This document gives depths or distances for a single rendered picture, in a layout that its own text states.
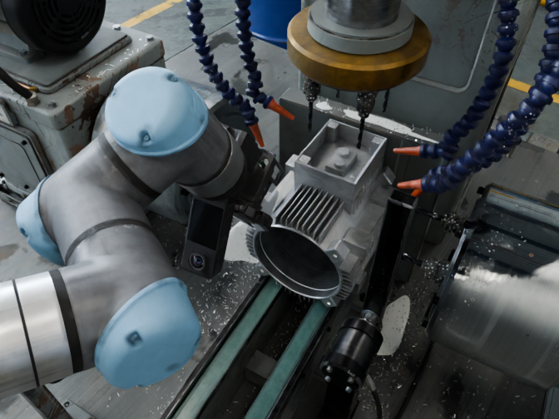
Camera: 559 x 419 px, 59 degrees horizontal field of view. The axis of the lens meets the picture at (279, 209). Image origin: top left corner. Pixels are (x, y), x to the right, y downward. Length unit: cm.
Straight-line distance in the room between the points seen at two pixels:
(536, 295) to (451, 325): 11
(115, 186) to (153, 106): 8
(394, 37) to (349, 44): 5
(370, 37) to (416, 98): 32
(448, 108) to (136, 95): 59
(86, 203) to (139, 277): 9
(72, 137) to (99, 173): 48
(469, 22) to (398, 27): 22
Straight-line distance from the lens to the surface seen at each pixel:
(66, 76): 95
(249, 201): 59
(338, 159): 76
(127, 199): 43
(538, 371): 73
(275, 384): 78
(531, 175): 136
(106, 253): 38
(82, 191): 44
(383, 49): 61
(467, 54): 85
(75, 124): 91
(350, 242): 73
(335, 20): 62
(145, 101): 42
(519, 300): 67
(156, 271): 37
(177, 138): 41
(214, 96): 84
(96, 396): 95
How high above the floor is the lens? 164
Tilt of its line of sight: 47 degrees down
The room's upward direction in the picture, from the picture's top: straight up
